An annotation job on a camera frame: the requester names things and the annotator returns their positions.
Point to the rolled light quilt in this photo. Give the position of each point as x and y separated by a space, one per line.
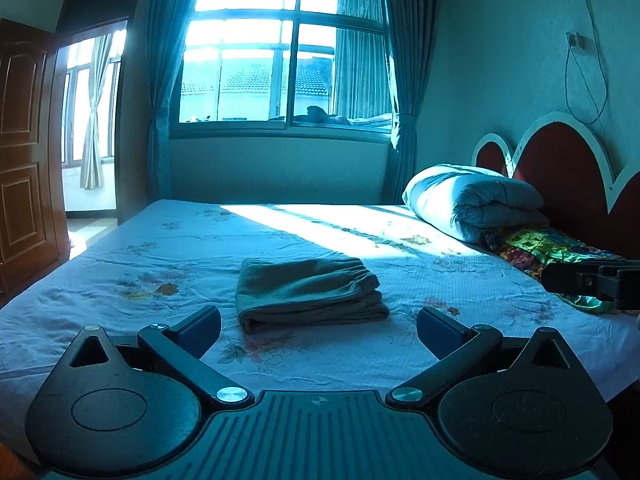
475 200

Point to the sheer window curtain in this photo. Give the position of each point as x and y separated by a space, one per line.
357 70

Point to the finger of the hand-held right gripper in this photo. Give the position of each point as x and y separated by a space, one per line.
562 277

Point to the white balcony curtain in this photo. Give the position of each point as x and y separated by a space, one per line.
95 135

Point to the wall socket plug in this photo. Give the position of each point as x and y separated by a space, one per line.
577 41

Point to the balcony window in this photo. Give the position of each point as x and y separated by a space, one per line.
75 110

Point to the green pants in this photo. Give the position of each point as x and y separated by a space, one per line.
305 292

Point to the blue window curtain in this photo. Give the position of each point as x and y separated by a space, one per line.
407 60
167 60

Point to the bedroom window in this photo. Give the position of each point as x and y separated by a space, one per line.
250 60

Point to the red and white headboard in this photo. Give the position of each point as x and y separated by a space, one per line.
560 165

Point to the colourful patterned pillow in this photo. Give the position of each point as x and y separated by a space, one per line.
535 250

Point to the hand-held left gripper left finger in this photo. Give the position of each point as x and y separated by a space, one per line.
197 332

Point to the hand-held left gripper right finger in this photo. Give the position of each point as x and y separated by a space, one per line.
436 332

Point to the brown wooden door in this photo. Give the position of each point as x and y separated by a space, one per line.
25 160

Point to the bed with floral sheet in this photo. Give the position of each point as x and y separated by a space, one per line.
175 240

